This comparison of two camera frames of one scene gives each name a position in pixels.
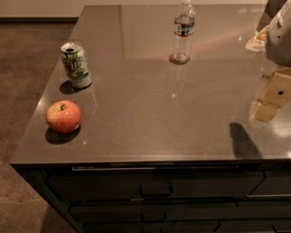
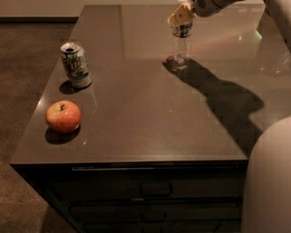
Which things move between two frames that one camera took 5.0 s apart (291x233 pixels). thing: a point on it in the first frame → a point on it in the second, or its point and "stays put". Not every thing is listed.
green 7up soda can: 77,64 stays put
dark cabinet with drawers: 174,197 stays put
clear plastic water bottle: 183,31 stays put
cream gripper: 285,41 → 204,3
